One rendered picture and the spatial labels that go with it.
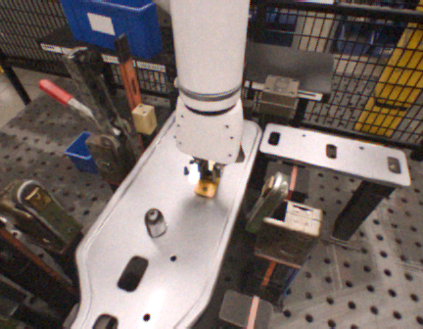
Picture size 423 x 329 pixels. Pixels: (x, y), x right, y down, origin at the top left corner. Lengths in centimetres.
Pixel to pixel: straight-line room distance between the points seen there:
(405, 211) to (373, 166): 41
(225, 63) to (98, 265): 34
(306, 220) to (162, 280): 23
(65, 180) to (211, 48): 80
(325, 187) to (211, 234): 58
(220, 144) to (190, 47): 15
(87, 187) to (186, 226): 56
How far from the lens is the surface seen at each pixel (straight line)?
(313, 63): 85
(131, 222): 48
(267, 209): 40
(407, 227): 98
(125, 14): 83
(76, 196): 95
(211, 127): 38
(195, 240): 44
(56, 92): 56
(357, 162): 62
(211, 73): 32
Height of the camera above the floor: 140
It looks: 48 degrees down
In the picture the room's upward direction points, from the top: straight up
